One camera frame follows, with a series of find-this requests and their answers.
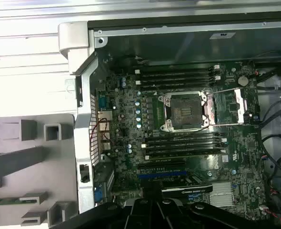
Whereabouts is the blue serial port connector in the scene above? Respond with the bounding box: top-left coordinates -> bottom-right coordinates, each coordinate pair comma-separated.
98,94 -> 108,110

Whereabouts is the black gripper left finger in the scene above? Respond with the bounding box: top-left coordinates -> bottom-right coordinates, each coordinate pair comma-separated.
49,180 -> 158,229

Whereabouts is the black and silver PC case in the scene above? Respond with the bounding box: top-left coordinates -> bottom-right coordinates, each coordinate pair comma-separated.
58,13 -> 281,229

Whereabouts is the grey parts rack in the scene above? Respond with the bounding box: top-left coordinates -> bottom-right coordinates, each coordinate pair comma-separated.
0,113 -> 77,229

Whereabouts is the green RAM stick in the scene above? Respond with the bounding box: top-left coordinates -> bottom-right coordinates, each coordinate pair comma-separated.
0,197 -> 40,206

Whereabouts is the black RAM slot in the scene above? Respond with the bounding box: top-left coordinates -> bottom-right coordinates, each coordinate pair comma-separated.
134,70 -> 221,80
134,64 -> 221,75
144,148 -> 228,160
144,132 -> 227,143

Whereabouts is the silver coin cell battery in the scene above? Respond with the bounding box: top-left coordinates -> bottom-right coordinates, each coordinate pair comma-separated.
237,75 -> 250,87

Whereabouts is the silver finned chipset heatsink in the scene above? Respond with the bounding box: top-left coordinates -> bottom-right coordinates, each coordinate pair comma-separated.
208,182 -> 235,207

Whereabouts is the thin metal locking lever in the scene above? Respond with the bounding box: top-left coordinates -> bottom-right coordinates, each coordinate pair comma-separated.
169,125 -> 210,133

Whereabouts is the metal socket cover frame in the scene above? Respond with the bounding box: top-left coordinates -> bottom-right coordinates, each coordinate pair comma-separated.
207,88 -> 248,126

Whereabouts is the green motherboard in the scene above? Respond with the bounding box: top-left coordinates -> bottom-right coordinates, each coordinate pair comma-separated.
95,61 -> 272,220

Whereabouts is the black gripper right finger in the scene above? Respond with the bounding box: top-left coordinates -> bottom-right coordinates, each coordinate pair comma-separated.
152,180 -> 274,229

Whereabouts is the black graphics card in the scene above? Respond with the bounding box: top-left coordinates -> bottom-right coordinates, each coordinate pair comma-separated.
161,175 -> 214,194

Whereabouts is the blue expansion slot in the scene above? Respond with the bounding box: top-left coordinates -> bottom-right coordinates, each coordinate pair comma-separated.
137,172 -> 188,179

